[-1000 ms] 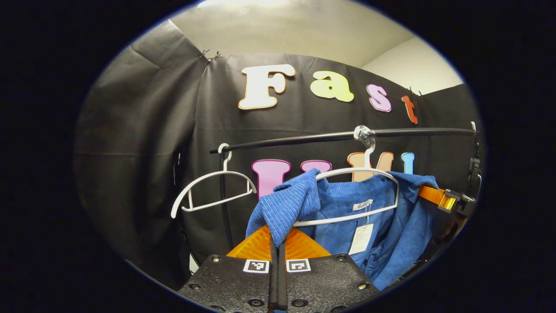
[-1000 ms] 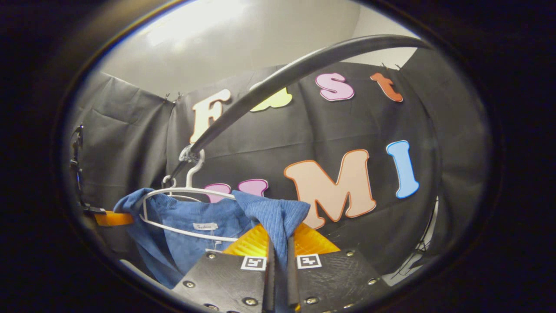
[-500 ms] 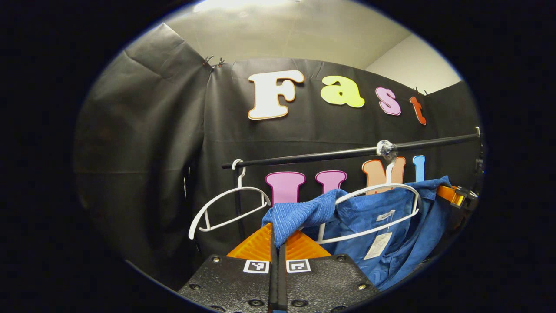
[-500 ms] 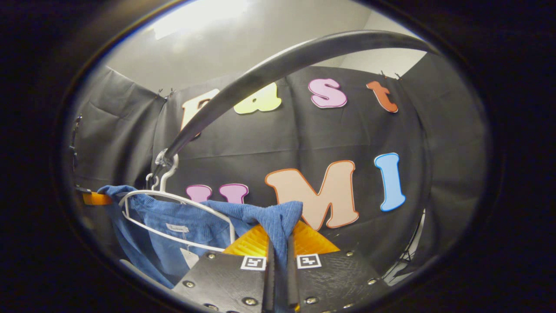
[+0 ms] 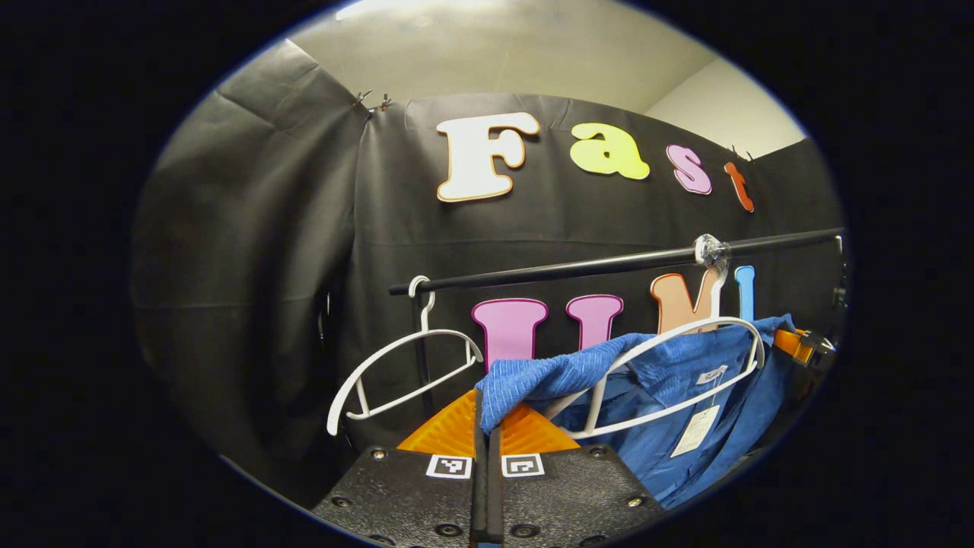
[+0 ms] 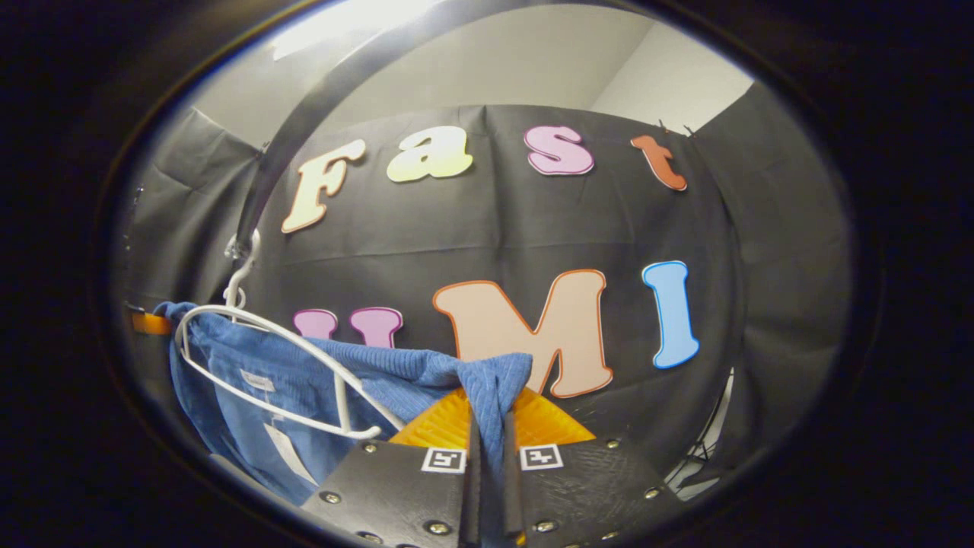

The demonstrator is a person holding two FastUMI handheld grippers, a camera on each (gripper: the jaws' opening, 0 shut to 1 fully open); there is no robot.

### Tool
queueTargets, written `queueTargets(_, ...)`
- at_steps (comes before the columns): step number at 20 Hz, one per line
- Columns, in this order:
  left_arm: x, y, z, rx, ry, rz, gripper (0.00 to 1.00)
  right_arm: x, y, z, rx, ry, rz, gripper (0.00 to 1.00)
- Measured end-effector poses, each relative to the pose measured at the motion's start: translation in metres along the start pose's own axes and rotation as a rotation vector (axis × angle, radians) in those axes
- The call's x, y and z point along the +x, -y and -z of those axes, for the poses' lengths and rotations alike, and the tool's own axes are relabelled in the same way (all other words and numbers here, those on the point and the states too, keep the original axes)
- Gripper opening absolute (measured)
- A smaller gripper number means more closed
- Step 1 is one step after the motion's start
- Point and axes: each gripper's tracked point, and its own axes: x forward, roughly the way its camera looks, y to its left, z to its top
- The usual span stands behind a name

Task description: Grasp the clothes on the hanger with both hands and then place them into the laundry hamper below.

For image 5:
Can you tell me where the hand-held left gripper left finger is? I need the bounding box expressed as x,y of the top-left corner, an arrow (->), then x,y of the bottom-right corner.
310,388 -> 489,548

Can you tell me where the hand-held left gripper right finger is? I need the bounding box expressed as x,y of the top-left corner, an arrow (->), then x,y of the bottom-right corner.
489,402 -> 664,548

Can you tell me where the blue corduroy jacket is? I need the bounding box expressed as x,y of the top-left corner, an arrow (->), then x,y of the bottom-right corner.
476,314 -> 800,509

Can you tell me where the white hanger with taped hook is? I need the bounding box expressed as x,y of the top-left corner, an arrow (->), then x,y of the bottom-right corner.
544,263 -> 766,441

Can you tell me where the white plastic hanger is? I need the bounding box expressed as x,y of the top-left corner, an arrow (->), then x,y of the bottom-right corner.
327,276 -> 484,436

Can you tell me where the black metal clothes rack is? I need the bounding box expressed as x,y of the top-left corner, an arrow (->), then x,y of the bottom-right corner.
390,227 -> 850,416

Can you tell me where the clear tape wrap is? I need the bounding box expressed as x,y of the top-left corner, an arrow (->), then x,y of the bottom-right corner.
694,234 -> 731,269

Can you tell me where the white paper hang tag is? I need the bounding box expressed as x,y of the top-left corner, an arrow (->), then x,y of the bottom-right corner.
670,406 -> 721,458

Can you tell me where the black backdrop cloth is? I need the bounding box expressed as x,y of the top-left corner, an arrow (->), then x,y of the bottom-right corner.
131,40 -> 849,511

